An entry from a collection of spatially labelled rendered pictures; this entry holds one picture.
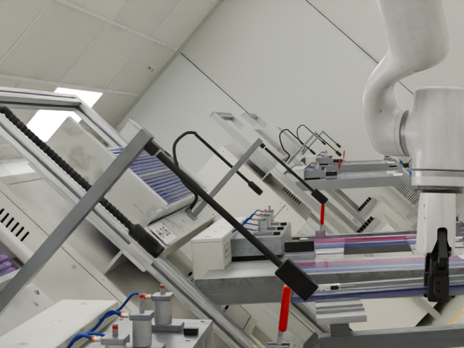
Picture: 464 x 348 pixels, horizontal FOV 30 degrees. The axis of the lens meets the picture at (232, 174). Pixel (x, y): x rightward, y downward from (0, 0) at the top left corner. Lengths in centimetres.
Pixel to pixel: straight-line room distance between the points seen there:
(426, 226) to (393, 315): 425
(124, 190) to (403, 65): 97
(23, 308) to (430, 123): 66
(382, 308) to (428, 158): 425
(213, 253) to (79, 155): 41
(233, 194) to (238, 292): 359
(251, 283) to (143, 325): 98
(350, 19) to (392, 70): 729
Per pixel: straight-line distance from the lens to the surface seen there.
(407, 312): 560
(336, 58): 858
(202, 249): 216
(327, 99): 856
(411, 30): 128
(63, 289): 206
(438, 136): 137
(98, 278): 203
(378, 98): 137
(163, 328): 111
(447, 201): 136
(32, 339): 101
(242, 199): 553
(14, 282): 99
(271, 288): 196
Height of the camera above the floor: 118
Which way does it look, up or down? 4 degrees up
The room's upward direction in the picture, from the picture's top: 48 degrees counter-clockwise
